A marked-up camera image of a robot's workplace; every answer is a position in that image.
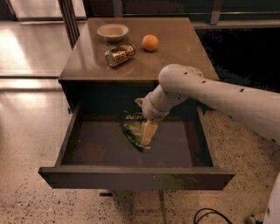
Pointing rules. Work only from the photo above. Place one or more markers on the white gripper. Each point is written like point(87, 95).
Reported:
point(151, 110)

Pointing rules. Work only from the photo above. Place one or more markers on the green jalapeno chip bag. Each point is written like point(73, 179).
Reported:
point(132, 127)

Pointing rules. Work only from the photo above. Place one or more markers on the gold soda can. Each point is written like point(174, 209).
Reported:
point(120, 54)

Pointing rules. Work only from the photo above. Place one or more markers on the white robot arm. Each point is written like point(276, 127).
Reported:
point(257, 109)

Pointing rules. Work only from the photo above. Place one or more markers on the open dark top drawer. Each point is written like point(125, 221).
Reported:
point(96, 154)

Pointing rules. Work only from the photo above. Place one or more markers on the dark grey drawer cabinet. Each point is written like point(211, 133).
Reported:
point(87, 79)

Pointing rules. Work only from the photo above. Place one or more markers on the orange fruit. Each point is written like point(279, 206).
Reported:
point(150, 43)

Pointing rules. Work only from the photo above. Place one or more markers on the beige ceramic bowl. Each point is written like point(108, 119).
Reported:
point(113, 32)

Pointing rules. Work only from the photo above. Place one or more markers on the white power strip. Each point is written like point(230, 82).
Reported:
point(252, 220)

